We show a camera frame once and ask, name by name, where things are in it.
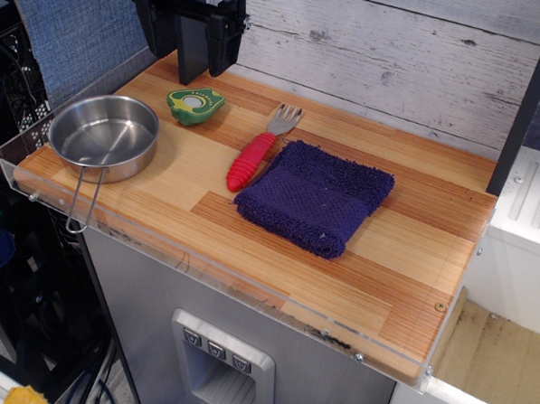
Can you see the white toy sink counter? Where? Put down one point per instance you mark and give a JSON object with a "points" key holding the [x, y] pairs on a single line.
{"points": [[491, 349]]}

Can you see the blue fabric partition panel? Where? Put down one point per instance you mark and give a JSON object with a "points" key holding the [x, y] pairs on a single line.
{"points": [[85, 47]]}

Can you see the clear acrylic table guard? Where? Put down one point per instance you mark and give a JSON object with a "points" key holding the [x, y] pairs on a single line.
{"points": [[384, 301]]}

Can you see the dark right vertical post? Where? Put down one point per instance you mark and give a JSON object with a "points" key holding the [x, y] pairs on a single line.
{"points": [[516, 135]]}

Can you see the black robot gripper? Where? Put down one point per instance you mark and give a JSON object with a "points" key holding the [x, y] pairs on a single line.
{"points": [[224, 19]]}

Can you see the green toy pepper half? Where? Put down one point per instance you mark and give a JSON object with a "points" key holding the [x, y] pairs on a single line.
{"points": [[194, 106]]}

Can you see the dark grey vertical post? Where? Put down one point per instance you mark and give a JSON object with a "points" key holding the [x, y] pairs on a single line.
{"points": [[191, 48]]}

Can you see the purple folded terry cloth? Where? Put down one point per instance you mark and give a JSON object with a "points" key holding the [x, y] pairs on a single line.
{"points": [[314, 199]]}

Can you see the steel pan with wire handle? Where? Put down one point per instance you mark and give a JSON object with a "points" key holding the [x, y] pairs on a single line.
{"points": [[104, 139]]}

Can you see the silver dispenser panel with buttons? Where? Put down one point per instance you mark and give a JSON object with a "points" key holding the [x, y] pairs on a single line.
{"points": [[219, 368]]}

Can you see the fork with red handle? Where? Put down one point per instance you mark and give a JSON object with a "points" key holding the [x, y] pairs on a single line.
{"points": [[246, 164]]}

